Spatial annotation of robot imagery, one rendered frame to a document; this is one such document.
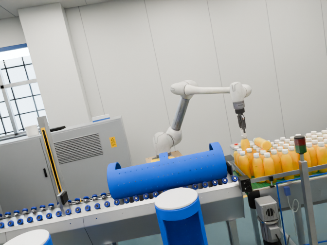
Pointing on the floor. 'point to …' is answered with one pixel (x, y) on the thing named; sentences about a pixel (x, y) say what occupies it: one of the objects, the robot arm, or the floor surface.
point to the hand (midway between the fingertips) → (243, 132)
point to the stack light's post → (308, 202)
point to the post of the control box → (255, 226)
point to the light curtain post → (43, 125)
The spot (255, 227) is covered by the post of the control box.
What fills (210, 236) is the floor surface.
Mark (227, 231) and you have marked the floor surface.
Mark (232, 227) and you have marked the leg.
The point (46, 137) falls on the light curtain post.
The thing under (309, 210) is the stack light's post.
